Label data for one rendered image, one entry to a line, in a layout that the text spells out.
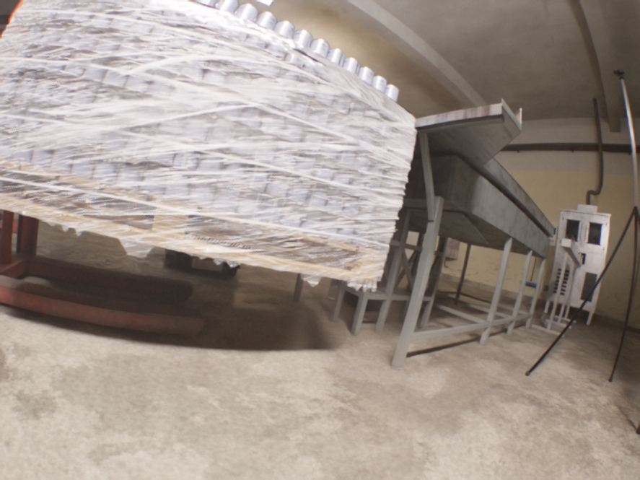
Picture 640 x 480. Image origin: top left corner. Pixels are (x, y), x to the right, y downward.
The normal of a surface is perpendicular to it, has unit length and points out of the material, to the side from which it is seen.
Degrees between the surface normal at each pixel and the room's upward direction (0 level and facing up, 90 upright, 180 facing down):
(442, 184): 90
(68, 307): 90
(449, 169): 90
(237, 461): 0
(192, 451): 0
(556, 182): 90
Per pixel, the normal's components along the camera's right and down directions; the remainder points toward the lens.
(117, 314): 0.51, 0.14
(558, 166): -0.83, -0.17
